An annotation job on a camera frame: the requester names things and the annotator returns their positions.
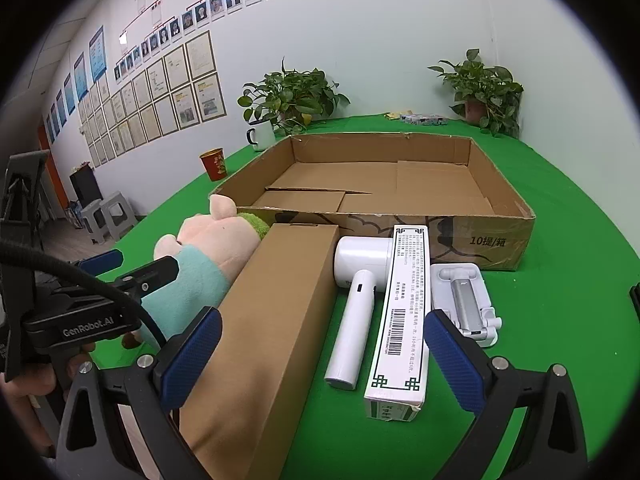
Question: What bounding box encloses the blue patterned packet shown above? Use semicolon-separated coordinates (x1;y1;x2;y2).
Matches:
400;114;448;127

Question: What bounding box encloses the black cabinet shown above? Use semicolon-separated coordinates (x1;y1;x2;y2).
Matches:
69;166;103;206

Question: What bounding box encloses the black cable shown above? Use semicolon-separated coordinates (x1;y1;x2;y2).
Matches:
0;239;171;348

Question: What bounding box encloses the person's left hand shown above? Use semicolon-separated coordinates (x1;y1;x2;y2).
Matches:
0;344;97;461

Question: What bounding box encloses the red paper cup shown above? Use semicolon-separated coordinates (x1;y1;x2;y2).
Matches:
199;148;229;182

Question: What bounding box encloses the grey plastic stool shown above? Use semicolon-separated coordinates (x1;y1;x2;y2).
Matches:
80;200;108;246
100;191;138;242

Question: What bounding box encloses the white phone stand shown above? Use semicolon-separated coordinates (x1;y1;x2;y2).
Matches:
430;263;502;350

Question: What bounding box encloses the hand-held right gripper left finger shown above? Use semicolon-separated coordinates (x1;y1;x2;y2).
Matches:
54;305;223;480

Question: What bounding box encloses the bushy potted green plant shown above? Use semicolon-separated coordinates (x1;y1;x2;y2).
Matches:
237;57;351;137

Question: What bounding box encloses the white hair dryer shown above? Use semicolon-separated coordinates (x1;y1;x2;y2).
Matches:
324;236;396;391

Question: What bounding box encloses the long brown cardboard box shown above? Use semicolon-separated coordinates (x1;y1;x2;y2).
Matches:
180;222;341;480

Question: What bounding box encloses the wall photo chart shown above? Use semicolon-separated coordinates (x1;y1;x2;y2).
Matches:
114;0;326;81

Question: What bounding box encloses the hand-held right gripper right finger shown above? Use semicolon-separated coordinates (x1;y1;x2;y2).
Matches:
424;309;590;480

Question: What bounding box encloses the wall of framed certificates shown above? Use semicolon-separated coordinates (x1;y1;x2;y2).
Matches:
80;30;224;168

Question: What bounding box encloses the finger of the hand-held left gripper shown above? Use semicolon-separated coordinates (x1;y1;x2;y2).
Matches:
111;255;180;302
74;248;125;275

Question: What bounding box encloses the white green long box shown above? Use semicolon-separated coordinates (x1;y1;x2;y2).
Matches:
363;225;432;422

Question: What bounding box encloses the white enamel mug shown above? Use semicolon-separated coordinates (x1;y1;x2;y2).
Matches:
246;119;277;152

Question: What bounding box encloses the pink pig plush toy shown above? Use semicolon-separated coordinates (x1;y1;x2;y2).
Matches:
122;194;272;348

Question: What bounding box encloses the green plant in clay pot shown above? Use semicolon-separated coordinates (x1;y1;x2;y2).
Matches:
427;49;525;138

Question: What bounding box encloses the row of blue wall posters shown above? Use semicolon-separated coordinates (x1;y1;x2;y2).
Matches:
45;25;108;146

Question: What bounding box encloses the large shallow cardboard box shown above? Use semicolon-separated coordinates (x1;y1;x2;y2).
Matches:
207;132;537;272

